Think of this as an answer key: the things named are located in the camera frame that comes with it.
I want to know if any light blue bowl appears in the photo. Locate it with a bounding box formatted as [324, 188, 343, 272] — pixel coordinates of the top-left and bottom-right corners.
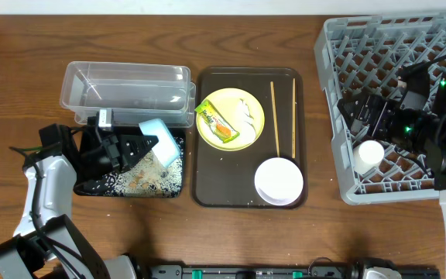
[139, 119, 181, 168]

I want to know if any white paper cup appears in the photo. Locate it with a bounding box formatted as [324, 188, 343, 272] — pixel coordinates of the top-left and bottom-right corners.
[353, 140, 385, 175]

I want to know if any green snack wrapper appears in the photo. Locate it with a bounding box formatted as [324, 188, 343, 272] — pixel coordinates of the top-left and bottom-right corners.
[195, 100, 240, 143]

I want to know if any white napkin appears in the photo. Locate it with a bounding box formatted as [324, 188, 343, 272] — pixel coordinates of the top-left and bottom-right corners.
[238, 99, 256, 143]

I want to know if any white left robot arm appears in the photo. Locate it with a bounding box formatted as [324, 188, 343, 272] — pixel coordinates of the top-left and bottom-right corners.
[0, 124, 159, 278]

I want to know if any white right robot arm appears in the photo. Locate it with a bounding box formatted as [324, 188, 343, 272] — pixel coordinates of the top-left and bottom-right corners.
[337, 54, 446, 237]

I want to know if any rice food waste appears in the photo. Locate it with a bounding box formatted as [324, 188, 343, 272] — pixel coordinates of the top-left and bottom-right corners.
[85, 137, 185, 198]

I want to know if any black waste tray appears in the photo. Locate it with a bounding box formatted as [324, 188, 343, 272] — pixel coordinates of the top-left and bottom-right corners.
[72, 125, 187, 199]

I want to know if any grey dishwasher rack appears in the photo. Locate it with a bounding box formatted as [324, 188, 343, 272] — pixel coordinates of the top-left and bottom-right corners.
[314, 12, 446, 205]

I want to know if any clear plastic bin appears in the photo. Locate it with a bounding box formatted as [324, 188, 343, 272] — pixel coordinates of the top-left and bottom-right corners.
[60, 61, 196, 128]

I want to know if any dark brown serving tray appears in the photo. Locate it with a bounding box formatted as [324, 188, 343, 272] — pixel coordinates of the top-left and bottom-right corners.
[191, 67, 307, 209]

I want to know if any left wooden chopstick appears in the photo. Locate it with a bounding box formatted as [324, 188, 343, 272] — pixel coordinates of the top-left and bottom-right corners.
[269, 81, 280, 157]

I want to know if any white bowl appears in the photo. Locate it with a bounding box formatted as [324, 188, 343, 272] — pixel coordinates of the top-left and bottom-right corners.
[254, 157, 304, 206]

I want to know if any yellow plate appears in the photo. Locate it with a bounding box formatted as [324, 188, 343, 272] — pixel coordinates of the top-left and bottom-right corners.
[196, 88, 265, 151]

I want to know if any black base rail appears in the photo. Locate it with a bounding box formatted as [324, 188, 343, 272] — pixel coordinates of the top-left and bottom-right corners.
[145, 264, 441, 279]

